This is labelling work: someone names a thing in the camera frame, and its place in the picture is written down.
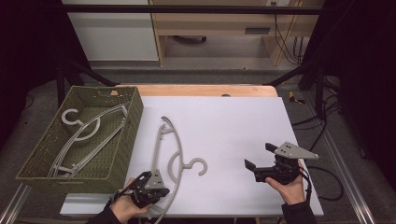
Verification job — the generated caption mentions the person's right hand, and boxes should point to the person's right hand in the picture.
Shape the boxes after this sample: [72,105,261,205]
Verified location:
[265,160,306,205]

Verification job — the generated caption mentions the yellow and black tool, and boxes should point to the yellow and black tool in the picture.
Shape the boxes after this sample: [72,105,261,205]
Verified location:
[289,91,306,105]

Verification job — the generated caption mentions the black floor cables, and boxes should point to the black floor cables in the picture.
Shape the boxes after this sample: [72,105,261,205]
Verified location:
[292,77,342,152]

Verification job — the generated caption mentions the light wooden desk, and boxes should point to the light wooden desk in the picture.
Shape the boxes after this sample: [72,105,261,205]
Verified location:
[148,0,325,67]

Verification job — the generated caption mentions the aluminium frame rail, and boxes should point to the aluminium frame rail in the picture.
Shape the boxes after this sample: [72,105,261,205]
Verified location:
[303,92,377,224]
[0,183,32,224]

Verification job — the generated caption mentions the white table mat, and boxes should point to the white table mat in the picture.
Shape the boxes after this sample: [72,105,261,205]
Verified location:
[59,95,325,217]

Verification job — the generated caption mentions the black stand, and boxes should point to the black stand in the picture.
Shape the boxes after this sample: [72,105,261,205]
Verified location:
[56,59,120,106]
[267,59,326,119]

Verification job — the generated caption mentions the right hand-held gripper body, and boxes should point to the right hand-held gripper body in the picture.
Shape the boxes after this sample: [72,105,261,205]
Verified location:
[254,141,319,185]

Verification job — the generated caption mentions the black horizontal bar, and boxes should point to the black horizontal bar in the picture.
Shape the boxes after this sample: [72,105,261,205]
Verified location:
[62,4,325,16]

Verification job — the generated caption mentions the white cabinet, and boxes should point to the white cabinet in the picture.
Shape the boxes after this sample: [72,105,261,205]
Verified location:
[61,0,160,63]

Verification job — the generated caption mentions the black curtain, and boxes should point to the black curtain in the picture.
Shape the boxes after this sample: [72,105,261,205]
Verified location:
[0,0,92,147]
[302,0,396,181]

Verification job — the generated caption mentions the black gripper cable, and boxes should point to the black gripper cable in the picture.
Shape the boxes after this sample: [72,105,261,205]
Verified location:
[298,165,345,203]

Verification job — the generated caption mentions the green woven basket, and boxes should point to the green woven basket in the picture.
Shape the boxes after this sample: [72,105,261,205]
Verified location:
[15,85,145,195]

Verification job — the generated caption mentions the person's left hand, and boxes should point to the person's left hand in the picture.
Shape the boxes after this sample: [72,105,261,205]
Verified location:
[109,177,153,224]

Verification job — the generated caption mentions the beige plastic hanger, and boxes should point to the beige plastic hanger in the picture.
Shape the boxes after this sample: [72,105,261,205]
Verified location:
[48,105,129,178]
[46,104,130,179]
[146,116,209,224]

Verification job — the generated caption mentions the black cable bundle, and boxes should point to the black cable bundle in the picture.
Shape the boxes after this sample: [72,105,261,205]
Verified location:
[273,1,305,66]

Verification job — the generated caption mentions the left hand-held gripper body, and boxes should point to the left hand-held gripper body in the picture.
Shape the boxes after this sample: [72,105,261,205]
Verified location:
[120,169,166,209]

